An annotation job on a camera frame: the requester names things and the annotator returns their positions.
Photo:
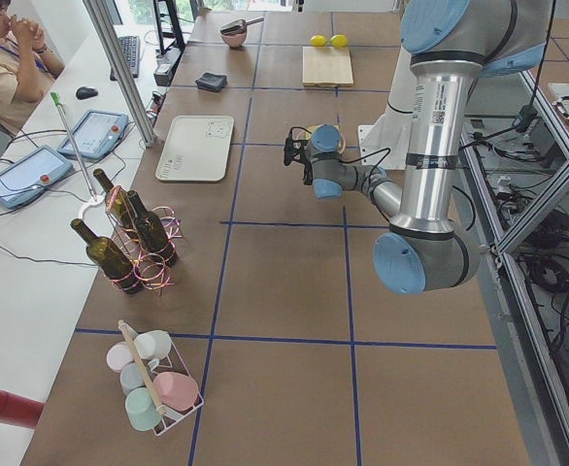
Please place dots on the white grabber stick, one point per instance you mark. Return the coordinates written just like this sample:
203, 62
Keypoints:
95, 199

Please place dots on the green wine bottle front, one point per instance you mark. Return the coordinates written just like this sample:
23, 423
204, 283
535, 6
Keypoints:
111, 260

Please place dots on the green wine bottle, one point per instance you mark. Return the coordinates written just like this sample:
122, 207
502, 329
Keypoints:
111, 260
117, 204
151, 231

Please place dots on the green wine bottle middle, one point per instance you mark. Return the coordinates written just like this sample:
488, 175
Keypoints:
151, 231

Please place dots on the teach pendant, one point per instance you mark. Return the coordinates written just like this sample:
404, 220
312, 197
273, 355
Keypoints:
98, 132
26, 179

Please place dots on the red cylinder tube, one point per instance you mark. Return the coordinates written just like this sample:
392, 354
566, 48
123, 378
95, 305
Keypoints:
19, 411

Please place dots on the teach pendant far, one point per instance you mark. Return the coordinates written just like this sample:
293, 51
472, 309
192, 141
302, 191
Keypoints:
98, 132

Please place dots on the folded grey cloth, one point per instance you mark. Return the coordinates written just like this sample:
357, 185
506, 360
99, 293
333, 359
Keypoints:
211, 82

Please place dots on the green wine bottle back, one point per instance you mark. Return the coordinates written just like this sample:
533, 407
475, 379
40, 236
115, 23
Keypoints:
117, 204

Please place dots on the light wooden cutting board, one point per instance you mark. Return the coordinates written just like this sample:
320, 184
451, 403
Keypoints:
326, 66

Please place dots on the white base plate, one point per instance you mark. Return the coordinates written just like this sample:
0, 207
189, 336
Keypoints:
390, 142

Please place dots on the wooden rack handle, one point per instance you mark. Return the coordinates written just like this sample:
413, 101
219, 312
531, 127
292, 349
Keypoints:
124, 329

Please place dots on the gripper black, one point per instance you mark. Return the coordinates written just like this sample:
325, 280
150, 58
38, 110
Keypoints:
307, 173

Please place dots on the black power strip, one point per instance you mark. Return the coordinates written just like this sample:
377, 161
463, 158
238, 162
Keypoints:
166, 66

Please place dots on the white wire cup rack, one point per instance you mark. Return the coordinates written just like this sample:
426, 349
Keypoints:
172, 363

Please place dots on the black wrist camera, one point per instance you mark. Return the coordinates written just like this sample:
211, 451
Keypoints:
294, 145

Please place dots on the black keyboard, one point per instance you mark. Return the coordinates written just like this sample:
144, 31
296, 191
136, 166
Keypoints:
130, 46

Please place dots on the seated person beige shirt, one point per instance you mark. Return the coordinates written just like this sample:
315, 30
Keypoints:
28, 68

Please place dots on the white round plate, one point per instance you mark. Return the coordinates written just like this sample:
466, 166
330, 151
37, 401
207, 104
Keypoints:
342, 142

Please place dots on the black computer mouse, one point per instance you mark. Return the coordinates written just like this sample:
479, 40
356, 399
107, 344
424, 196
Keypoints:
86, 92

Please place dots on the yellow lemon near board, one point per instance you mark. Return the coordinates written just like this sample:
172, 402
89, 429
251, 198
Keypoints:
339, 41

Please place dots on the mint green cup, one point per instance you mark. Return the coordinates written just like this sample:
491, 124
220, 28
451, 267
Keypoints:
141, 411

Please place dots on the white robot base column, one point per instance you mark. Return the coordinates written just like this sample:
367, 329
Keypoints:
400, 101

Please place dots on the white cup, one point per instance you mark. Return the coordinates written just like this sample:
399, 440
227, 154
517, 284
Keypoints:
153, 344

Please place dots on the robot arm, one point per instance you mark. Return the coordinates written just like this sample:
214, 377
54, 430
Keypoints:
451, 44

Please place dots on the pink bowl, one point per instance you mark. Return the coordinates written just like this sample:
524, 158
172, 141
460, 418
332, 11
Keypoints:
236, 40

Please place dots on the metal scoop in bowl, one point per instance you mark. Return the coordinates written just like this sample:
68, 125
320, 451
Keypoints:
239, 26

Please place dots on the cream bear serving tray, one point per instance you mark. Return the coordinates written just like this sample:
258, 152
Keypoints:
196, 149

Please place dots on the copper wire bottle rack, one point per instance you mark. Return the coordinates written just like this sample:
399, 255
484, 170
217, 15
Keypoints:
149, 268

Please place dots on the teach pendant near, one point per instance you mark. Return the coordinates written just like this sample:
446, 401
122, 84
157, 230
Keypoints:
26, 179

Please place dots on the light pink cup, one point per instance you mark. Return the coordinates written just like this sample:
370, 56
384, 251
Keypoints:
119, 356

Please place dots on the aluminium frame post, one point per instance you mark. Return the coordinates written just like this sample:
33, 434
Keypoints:
105, 30

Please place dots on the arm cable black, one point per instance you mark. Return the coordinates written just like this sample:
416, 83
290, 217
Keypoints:
359, 174

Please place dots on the grey cup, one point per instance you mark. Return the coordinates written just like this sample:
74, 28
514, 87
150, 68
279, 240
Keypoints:
130, 378

